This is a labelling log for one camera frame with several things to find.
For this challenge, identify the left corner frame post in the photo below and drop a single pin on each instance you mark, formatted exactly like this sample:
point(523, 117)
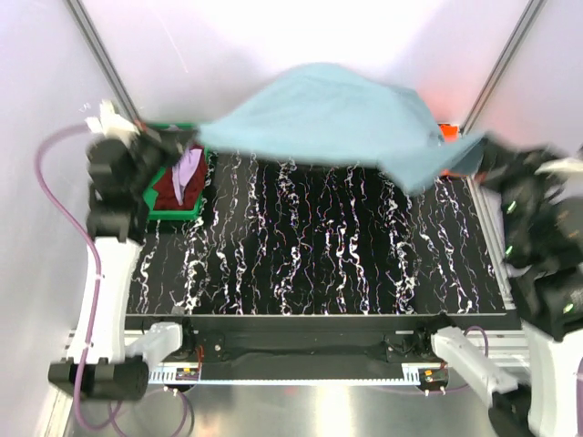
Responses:
point(98, 49)

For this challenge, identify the folded orange t shirt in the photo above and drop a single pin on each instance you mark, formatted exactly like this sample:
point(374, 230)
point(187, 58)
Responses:
point(451, 133)

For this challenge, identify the white slotted cable duct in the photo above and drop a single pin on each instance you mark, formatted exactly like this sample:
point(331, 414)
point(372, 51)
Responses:
point(392, 375)

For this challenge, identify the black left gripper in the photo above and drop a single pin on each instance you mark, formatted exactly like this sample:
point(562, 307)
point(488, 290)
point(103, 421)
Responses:
point(167, 141)

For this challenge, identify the grey blue t shirt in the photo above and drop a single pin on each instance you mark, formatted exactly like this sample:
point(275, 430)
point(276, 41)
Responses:
point(324, 114)

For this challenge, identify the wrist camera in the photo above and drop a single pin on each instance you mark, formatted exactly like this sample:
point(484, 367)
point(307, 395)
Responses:
point(110, 123)
point(568, 166)

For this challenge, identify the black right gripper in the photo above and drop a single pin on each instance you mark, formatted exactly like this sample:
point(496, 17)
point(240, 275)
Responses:
point(500, 163)

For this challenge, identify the green plastic bin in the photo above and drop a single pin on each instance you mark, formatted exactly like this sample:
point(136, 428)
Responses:
point(149, 196)

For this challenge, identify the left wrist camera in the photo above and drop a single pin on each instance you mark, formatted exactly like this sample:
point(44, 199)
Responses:
point(110, 123)

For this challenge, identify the right corner frame post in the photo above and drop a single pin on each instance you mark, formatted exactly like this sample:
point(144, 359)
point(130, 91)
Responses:
point(517, 37)

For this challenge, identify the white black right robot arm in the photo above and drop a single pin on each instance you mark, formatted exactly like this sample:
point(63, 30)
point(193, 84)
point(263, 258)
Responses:
point(543, 238)

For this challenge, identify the corner frame post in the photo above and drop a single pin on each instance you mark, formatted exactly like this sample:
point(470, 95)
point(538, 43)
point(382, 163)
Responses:
point(98, 49)
point(517, 37)

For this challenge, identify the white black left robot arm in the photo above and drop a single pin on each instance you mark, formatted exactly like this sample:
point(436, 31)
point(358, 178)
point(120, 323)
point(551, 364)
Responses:
point(98, 365)

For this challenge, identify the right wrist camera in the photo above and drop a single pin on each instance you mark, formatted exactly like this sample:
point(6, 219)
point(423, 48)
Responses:
point(568, 166)

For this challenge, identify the dark red t shirt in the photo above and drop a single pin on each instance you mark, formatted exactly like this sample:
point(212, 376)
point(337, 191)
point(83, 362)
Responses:
point(165, 198)

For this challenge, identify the lilac t shirt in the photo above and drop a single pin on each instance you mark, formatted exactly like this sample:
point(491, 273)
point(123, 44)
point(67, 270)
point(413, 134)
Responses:
point(184, 170)

